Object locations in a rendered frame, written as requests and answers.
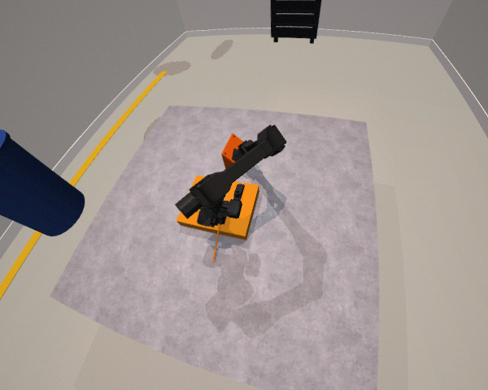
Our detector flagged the orange flat deck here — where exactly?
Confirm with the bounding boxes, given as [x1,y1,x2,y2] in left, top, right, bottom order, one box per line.
[176,181,259,241]

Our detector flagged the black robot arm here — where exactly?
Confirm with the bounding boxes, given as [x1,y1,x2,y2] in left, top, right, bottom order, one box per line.
[176,124,287,228]

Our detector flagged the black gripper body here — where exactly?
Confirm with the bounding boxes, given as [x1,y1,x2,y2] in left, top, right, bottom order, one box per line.
[214,199,242,219]

